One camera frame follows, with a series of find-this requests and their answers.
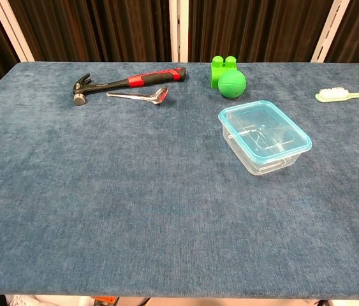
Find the blue plastic container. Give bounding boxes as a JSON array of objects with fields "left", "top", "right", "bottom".
[{"left": 218, "top": 100, "right": 313, "bottom": 176}]

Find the blue velvet table cloth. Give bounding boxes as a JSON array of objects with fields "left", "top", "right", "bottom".
[{"left": 0, "top": 61, "right": 359, "bottom": 301}]

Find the small metal ladle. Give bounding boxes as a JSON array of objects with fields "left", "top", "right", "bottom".
[{"left": 105, "top": 86, "right": 169, "bottom": 106}]

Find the black red claw hammer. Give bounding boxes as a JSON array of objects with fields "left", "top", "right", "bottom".
[{"left": 72, "top": 66, "right": 187, "bottom": 106}]

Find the green toy building block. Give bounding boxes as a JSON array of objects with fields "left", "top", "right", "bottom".
[{"left": 210, "top": 55, "right": 238, "bottom": 89}]

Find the green rubber ball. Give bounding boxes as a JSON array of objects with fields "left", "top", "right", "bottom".
[{"left": 217, "top": 69, "right": 247, "bottom": 98}]

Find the light green scrub brush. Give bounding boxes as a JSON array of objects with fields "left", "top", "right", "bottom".
[{"left": 314, "top": 87, "right": 359, "bottom": 103}]

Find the white metal frame post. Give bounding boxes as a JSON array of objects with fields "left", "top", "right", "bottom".
[
  {"left": 0, "top": 0, "right": 36, "bottom": 62},
  {"left": 311, "top": 0, "right": 359, "bottom": 63},
  {"left": 168, "top": 0, "right": 189, "bottom": 63}
]

